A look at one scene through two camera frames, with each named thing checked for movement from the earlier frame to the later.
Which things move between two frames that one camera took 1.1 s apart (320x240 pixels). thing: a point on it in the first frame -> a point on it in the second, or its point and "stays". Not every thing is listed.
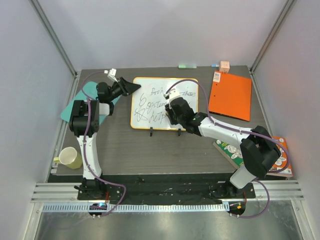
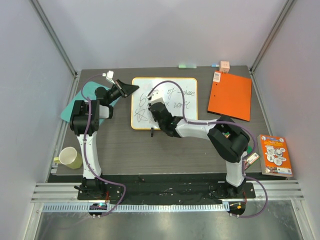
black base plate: x=168 y=189 stays
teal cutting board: x=88 y=91 stays
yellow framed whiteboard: x=148 y=102 stays
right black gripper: x=173 y=110 -> x=155 y=118
